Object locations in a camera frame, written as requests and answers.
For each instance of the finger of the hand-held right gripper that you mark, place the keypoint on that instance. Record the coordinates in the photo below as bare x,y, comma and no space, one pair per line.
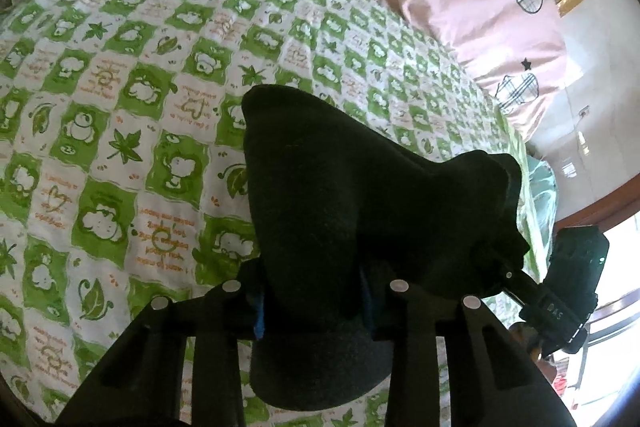
522,284

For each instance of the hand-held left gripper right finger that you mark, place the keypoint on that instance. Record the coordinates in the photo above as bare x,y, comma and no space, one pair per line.
367,302

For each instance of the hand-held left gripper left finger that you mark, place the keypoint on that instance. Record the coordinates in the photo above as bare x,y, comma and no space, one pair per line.
257,307

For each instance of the black pants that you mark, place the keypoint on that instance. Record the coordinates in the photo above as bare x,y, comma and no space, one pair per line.
325,207

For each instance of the person's right hand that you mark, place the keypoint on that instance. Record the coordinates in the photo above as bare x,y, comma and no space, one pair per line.
531,343

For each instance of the green patterned cloth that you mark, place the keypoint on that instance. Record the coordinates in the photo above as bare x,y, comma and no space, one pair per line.
537,192

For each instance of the green checked bed sheet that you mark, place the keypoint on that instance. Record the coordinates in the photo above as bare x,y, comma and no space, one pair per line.
125,132

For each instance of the pink plaid-heart duvet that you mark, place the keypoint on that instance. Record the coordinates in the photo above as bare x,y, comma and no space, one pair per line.
475,32

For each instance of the wooden door frame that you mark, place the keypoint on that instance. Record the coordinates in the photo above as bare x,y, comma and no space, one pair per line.
610,204

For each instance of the white wall socket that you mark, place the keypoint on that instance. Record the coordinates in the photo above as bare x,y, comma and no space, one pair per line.
583,111

